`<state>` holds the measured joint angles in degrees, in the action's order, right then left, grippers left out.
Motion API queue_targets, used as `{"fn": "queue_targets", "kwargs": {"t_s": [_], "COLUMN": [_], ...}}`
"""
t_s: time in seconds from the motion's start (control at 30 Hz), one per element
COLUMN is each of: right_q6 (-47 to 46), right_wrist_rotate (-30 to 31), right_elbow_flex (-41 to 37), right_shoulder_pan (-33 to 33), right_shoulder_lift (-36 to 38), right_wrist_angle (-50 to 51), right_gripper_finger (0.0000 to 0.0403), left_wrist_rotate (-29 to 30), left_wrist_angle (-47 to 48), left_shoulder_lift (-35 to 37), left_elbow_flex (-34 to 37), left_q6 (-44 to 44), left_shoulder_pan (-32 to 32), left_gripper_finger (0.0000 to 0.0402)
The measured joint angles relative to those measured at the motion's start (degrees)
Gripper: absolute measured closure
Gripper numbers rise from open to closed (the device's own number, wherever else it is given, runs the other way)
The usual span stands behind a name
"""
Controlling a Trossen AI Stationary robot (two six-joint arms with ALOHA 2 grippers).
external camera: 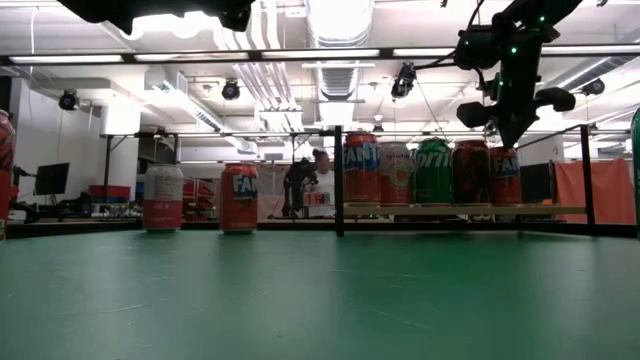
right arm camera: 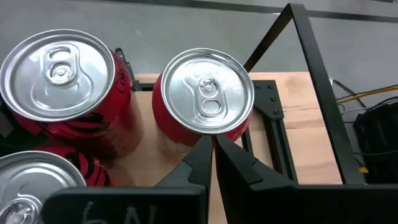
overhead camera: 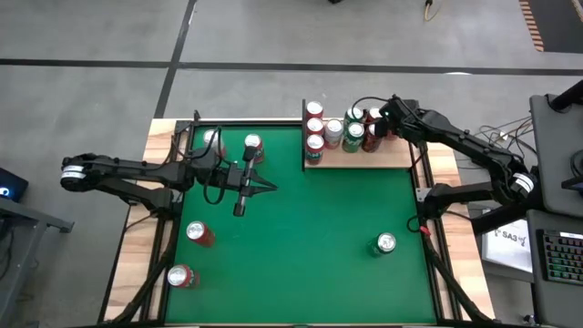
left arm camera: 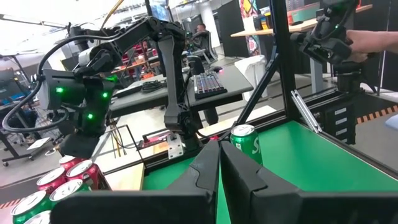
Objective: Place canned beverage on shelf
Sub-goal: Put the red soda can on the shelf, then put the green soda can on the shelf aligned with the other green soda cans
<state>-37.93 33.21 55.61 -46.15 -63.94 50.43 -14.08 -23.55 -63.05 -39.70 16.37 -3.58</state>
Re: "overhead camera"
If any black monitor pole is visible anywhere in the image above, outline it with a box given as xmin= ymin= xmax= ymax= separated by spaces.
xmin=548 ymin=79 xmax=583 ymax=113

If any grey keyboard desk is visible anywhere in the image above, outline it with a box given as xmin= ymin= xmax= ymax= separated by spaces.
xmin=527 ymin=209 xmax=583 ymax=328

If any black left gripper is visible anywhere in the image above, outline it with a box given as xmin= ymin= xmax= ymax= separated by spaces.
xmin=217 ymin=145 xmax=279 ymax=217

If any silver and red can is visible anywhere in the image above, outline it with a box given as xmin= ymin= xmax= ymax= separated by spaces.
xmin=202 ymin=128 xmax=228 ymax=156

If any backlit black keyboard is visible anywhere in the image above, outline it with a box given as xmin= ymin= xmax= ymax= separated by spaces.
xmin=537 ymin=229 xmax=583 ymax=287

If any white SA3 sign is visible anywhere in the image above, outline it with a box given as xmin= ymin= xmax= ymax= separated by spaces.
xmin=480 ymin=217 xmax=535 ymax=275

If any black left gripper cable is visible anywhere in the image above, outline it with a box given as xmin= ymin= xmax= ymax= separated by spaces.
xmin=202 ymin=179 xmax=227 ymax=206

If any white raspberry seltzer can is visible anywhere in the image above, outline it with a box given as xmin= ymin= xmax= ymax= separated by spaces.
xmin=323 ymin=118 xmax=346 ymax=150

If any tangled cable bundle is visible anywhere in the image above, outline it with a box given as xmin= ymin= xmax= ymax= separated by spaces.
xmin=448 ymin=116 xmax=537 ymax=204

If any green soda can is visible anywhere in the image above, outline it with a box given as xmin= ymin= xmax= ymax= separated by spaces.
xmin=341 ymin=121 xmax=365 ymax=154
xmin=343 ymin=106 xmax=366 ymax=125
xmin=367 ymin=231 xmax=397 ymax=259

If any black metal rig frame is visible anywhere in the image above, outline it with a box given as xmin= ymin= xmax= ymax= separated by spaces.
xmin=97 ymin=108 xmax=497 ymax=328

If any black mat with orange stripes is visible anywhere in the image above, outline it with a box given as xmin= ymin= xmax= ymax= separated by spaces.
xmin=517 ymin=0 xmax=583 ymax=54

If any green table mat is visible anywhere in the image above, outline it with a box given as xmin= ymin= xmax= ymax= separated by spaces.
xmin=164 ymin=125 xmax=437 ymax=324

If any grey side table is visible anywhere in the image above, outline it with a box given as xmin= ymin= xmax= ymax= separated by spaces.
xmin=0 ymin=195 xmax=76 ymax=323

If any wooden shelf with black frame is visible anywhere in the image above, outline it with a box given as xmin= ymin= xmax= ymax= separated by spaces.
xmin=300 ymin=98 xmax=432 ymax=172

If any yellow cable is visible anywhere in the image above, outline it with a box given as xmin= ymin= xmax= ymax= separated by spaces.
xmin=423 ymin=0 xmax=445 ymax=23

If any black device with blue light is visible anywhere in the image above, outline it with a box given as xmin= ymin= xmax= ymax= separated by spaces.
xmin=0 ymin=167 xmax=30 ymax=205

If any black support beam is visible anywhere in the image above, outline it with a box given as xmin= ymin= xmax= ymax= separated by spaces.
xmin=471 ymin=189 xmax=546 ymax=235

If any black desk accessory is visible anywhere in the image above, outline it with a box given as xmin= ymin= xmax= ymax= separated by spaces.
xmin=560 ymin=149 xmax=583 ymax=191

